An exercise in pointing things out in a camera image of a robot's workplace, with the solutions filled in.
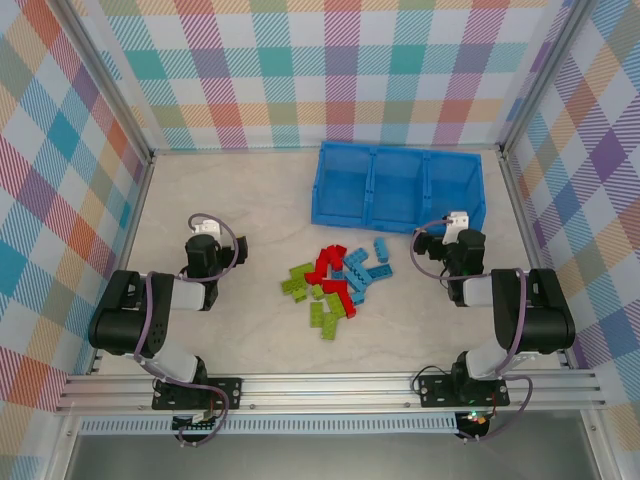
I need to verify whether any white slotted cable duct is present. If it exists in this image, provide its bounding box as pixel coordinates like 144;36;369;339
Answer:
79;417;459;435

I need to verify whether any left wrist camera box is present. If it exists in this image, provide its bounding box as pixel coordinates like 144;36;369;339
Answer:
193;215;224;239

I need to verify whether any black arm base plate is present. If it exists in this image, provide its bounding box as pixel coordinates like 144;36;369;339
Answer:
152;377;245;412
417;374;511;409

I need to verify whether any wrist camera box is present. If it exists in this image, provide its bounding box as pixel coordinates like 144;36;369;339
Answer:
444;210;472;245
193;215;224;239

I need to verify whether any aluminium frame rail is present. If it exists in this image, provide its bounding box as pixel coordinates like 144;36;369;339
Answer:
54;369;609;414

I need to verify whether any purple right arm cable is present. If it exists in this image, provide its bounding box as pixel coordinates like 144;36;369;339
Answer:
409;214;535;444

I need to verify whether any small circuit board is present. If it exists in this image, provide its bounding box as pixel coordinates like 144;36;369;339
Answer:
172;412;221;434
457;409;492;437

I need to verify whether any blue three-compartment bin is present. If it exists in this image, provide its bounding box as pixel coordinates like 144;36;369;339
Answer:
309;140;487;240

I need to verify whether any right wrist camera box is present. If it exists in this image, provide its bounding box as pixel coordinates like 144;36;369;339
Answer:
444;210;472;245

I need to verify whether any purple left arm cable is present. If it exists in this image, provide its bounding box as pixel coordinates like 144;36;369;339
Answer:
132;212;241;449

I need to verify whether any aluminium corner post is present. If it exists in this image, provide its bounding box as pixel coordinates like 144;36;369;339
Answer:
54;0;156;164
499;0;599;156

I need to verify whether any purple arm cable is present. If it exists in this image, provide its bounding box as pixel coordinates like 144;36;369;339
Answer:
132;212;241;449
409;214;535;444

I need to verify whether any aluminium side rail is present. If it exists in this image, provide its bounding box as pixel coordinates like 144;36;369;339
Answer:
497;144;576;369
87;152;156;376

